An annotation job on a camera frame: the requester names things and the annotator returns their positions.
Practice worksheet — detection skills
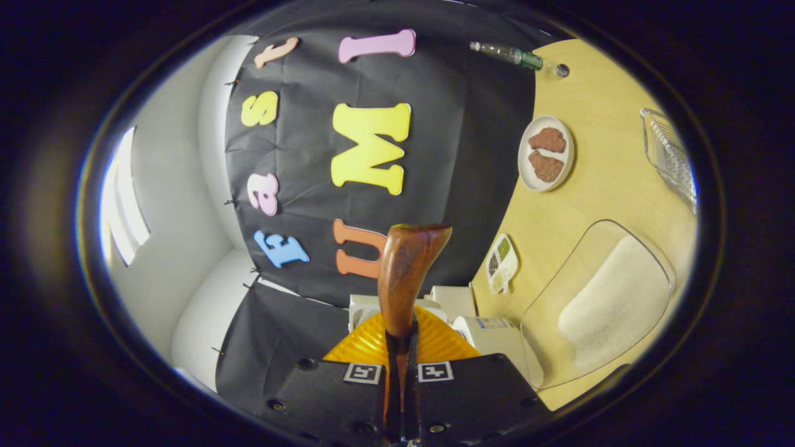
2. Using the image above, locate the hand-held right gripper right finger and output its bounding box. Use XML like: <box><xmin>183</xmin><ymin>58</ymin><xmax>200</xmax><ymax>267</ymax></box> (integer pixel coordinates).
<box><xmin>409</xmin><ymin>306</ymin><xmax>552</xmax><ymax>444</ymax></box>

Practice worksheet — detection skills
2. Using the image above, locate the wire chopstick holder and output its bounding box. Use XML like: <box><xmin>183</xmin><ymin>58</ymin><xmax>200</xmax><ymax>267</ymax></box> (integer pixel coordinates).
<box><xmin>640</xmin><ymin>108</ymin><xmax>700</xmax><ymax>215</ymax></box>

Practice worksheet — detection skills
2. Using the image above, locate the white rice cooker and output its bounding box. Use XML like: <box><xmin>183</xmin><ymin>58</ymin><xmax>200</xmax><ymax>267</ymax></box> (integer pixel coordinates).
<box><xmin>348</xmin><ymin>293</ymin><xmax>546</xmax><ymax>391</ymax></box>

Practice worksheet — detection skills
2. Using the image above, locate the black backdrop cloth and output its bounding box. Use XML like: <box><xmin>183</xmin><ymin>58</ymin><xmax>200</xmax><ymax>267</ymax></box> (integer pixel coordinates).
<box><xmin>214</xmin><ymin>0</ymin><xmax>560</xmax><ymax>410</ymax></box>

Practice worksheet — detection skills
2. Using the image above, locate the brown meat piece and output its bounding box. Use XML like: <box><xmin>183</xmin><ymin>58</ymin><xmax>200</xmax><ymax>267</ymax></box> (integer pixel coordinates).
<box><xmin>528</xmin><ymin>151</ymin><xmax>566</xmax><ymax>183</ymax></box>
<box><xmin>528</xmin><ymin>127</ymin><xmax>567</xmax><ymax>154</ymax></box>

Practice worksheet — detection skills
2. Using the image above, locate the clear plastic container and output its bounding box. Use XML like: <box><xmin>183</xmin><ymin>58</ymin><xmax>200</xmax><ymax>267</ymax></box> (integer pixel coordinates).
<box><xmin>520</xmin><ymin>219</ymin><xmax>678</xmax><ymax>391</ymax></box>

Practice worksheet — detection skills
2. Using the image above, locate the brown wooden spoon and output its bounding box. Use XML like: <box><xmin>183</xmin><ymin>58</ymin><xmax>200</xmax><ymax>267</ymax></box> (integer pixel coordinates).
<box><xmin>378</xmin><ymin>223</ymin><xmax>453</xmax><ymax>373</ymax></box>

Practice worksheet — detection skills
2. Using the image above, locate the white plate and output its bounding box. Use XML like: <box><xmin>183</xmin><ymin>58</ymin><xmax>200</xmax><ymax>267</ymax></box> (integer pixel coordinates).
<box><xmin>517</xmin><ymin>115</ymin><xmax>575</xmax><ymax>192</ymax></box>

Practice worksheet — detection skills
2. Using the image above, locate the plastic water bottle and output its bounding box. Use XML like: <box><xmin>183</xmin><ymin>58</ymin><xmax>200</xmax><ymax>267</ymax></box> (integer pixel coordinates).
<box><xmin>469</xmin><ymin>41</ymin><xmax>571</xmax><ymax>79</ymax></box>

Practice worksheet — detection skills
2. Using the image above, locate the white divided seasoning tray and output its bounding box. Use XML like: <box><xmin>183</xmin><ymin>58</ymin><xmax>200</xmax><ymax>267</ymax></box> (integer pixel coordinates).
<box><xmin>484</xmin><ymin>233</ymin><xmax>520</xmax><ymax>295</ymax></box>

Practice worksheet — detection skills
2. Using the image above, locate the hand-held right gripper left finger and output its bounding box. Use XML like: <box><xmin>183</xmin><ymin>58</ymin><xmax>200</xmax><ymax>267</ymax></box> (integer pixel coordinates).
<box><xmin>257</xmin><ymin>310</ymin><xmax>399</xmax><ymax>444</ymax></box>

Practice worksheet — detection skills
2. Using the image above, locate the large ceiling light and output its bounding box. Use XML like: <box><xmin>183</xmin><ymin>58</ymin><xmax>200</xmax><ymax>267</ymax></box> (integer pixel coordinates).
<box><xmin>99</xmin><ymin>126</ymin><xmax>151</xmax><ymax>268</ymax></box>

